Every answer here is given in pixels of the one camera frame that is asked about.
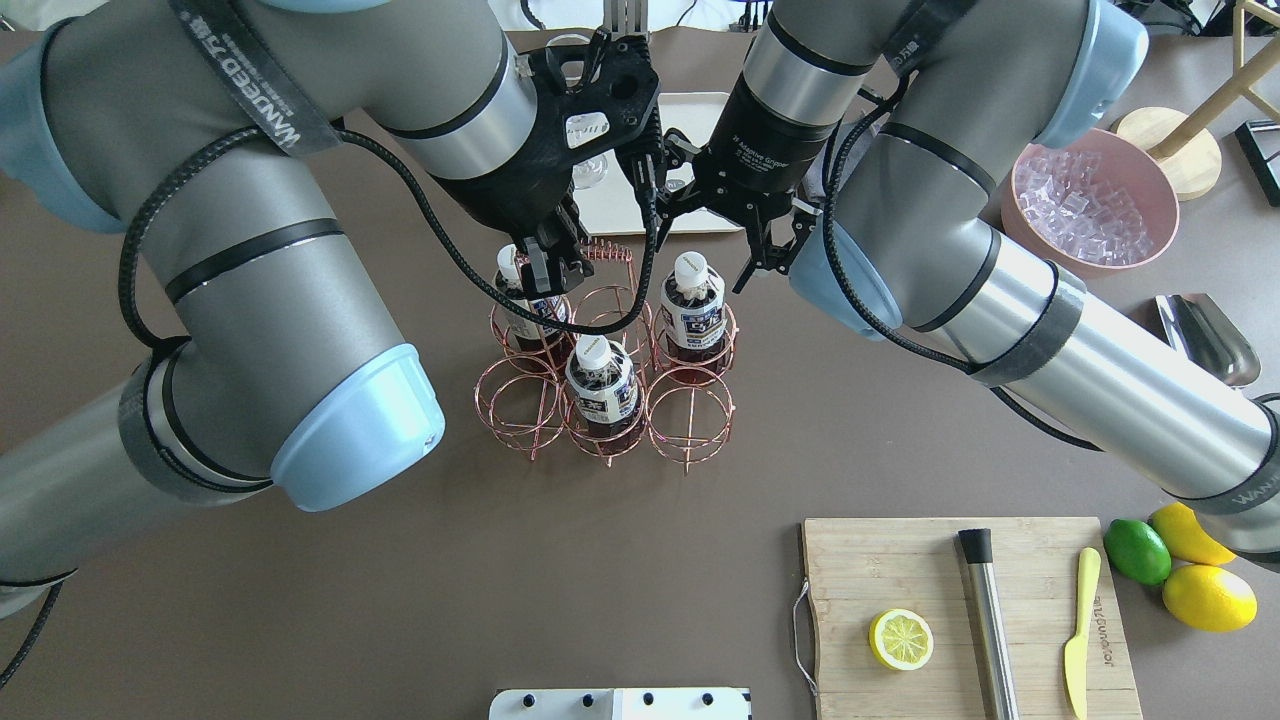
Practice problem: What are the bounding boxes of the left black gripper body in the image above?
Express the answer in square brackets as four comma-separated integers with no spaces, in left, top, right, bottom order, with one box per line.
[440,150,581,259]

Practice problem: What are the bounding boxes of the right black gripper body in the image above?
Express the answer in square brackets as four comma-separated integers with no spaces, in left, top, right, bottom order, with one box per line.
[660,60,826,236]

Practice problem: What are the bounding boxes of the copper wire bottle basket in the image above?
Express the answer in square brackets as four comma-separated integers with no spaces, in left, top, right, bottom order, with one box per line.
[474,251,739,468]

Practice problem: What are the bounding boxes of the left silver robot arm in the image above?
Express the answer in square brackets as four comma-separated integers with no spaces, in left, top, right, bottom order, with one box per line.
[3,1,538,615]

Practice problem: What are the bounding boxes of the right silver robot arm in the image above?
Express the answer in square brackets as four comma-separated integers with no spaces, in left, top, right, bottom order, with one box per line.
[682,1,1279,569]

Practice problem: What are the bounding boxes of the tea bottle one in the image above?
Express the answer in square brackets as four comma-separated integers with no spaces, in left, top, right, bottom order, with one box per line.
[494,243,568,352]

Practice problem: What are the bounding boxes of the tea bottle three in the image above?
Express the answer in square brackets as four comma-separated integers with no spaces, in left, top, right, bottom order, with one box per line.
[662,251,724,363]

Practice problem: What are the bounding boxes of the tea bottle two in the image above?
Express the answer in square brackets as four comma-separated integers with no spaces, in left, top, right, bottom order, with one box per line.
[567,334,643,452]

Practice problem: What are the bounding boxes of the clear wine glass on tray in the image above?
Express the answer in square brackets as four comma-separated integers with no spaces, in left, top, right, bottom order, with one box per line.
[548,33,609,191]

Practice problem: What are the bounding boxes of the white rabbit tray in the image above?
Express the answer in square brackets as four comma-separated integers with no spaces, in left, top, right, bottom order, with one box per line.
[570,92,746,237]

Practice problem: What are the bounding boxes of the grey folded cloth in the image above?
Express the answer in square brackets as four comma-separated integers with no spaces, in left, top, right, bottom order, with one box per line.
[800,123,878,208]

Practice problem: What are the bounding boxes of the bamboo cutting board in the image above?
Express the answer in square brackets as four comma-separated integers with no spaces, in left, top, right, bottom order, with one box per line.
[800,518,1103,719]

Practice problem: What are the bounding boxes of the pink bowl of ice cubes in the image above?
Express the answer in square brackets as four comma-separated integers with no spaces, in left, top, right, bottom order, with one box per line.
[1000,129,1180,278]

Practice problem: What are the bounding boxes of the steel muddler rod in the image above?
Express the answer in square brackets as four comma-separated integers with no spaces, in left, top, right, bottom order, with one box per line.
[957,528,1021,719]

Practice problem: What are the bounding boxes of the lemon half slice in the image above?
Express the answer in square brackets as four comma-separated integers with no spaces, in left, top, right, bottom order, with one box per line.
[868,609,934,671]

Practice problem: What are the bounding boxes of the wooden cup tree stand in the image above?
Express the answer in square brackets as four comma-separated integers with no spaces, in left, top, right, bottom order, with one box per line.
[1111,1,1279,202]

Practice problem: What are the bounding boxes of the steel ice scoop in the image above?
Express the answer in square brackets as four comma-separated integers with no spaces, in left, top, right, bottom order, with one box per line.
[1155,293,1261,389]

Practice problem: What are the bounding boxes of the green lime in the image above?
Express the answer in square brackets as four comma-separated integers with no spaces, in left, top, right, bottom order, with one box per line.
[1103,518,1172,585]

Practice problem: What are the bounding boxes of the yellow plastic knife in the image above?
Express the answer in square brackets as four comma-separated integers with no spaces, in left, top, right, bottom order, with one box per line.
[1062,547,1101,719]

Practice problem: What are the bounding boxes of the black tray with glasses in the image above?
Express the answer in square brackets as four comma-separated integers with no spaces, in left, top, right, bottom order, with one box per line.
[1233,120,1279,208]

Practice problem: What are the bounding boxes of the whole yellow lemon left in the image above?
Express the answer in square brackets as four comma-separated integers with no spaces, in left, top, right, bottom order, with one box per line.
[1148,502,1236,566]

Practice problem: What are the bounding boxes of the whole yellow lemon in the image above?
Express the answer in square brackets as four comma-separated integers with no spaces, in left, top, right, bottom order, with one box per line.
[1162,564,1258,633]
[1148,502,1236,566]

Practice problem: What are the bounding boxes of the whole yellow lemon right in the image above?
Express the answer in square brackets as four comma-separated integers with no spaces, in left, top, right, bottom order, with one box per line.
[1162,564,1258,633]

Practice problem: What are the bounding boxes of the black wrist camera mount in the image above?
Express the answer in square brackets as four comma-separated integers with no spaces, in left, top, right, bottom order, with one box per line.
[520,29,666,188]

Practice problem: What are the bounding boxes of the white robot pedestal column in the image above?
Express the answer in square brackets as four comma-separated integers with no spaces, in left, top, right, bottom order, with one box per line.
[488,685,753,719]

